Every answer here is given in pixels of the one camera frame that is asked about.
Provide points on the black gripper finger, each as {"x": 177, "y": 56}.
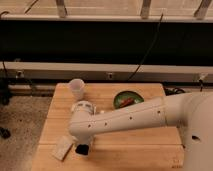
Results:
{"x": 82, "y": 149}

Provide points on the red food in bowl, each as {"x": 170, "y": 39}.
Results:
{"x": 127, "y": 102}

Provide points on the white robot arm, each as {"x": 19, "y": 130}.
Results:
{"x": 193, "y": 110}

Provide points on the black conveyor rail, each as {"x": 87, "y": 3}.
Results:
{"x": 149, "y": 43}

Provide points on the green bowl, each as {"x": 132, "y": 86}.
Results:
{"x": 126, "y": 98}

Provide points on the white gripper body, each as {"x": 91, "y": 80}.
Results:
{"x": 81, "y": 113}

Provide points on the wooden table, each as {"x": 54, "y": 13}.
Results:
{"x": 158, "y": 149}

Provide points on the white sponge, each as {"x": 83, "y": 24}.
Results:
{"x": 62, "y": 148}

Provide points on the translucent plastic cup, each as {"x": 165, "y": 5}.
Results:
{"x": 76, "y": 86}

